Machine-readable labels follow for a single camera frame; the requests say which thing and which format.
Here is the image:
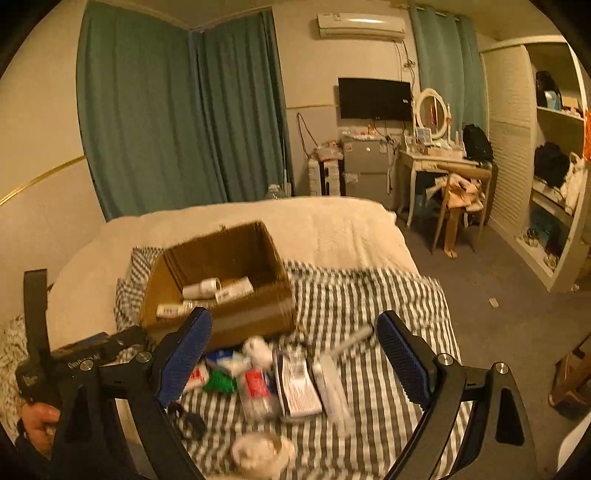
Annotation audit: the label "brown cardboard box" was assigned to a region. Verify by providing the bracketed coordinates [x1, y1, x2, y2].
[139, 221, 296, 353]

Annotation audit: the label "white labelled tube in box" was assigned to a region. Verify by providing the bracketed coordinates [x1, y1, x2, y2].
[215, 277, 254, 304]

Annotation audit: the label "grey checkered cloth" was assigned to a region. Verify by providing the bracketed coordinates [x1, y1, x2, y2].
[113, 246, 473, 480]

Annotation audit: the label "white round bowl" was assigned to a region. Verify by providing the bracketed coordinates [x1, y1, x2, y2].
[231, 431, 296, 479]

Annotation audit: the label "white cylindrical massager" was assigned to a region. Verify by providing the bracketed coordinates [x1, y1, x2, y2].
[328, 324, 374, 358]

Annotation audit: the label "wooden chair with clothes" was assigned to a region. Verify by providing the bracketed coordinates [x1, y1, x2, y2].
[427, 164, 493, 259]

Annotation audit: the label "dark bead bracelet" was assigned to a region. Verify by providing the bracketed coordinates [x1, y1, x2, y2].
[166, 400, 209, 439]

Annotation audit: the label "teal curtain right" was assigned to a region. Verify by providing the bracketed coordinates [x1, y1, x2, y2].
[409, 5, 486, 132]

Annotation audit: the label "white labelled packet in box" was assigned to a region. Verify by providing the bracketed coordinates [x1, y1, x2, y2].
[156, 300, 217, 320]

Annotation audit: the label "black wall television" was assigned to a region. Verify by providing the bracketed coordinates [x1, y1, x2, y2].
[338, 78, 413, 122]

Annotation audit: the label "red white medicine packet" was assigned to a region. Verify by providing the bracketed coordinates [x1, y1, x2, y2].
[183, 362, 209, 393]

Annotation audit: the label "white roll in box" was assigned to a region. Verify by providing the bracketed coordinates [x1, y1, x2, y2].
[182, 278, 221, 300]

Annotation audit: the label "white stacked storage boxes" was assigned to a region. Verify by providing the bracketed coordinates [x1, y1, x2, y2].
[308, 158, 344, 196]

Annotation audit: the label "white air conditioner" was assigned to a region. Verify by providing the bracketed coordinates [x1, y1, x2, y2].
[317, 13, 406, 41]

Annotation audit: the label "black white labelled pouch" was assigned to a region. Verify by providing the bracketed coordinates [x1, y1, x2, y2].
[273, 349, 324, 423]

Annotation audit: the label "wooden stool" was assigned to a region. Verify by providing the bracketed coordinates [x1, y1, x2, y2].
[548, 335, 590, 409]

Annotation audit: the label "white wardrobe shelf unit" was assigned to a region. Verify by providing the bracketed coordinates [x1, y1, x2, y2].
[481, 35, 590, 293]

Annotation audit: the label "black backpack on table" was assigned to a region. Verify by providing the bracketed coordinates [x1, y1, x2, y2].
[463, 124, 494, 162]

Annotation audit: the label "teal curtain left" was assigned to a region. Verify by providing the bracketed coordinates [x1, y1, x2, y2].
[76, 1, 294, 220]

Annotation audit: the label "person's left hand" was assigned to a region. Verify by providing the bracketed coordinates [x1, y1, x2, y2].
[21, 402, 60, 459]

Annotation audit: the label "white dressing table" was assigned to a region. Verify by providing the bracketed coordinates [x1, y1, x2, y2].
[397, 151, 481, 228]

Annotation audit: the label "white round vanity mirror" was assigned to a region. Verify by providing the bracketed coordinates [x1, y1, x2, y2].
[414, 88, 452, 140]

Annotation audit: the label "blue white tissue pack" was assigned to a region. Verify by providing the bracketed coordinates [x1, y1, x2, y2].
[205, 350, 252, 378]

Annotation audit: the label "black bag on shelf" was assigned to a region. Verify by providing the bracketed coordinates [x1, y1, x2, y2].
[534, 142, 570, 188]

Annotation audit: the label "grey mini fridge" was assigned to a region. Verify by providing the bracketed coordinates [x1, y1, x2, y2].
[342, 137, 394, 210]

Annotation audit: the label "cream bed blanket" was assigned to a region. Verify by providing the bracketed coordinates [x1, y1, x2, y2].
[47, 197, 418, 349]

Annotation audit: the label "teal curtain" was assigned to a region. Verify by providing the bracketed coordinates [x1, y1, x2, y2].
[409, 5, 486, 132]
[76, 1, 294, 220]

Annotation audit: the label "green medicine sachet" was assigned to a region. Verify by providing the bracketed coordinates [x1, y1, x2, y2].
[202, 370, 238, 395]

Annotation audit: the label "clear red labelled bottle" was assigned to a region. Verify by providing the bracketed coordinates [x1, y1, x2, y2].
[236, 368, 280, 422]

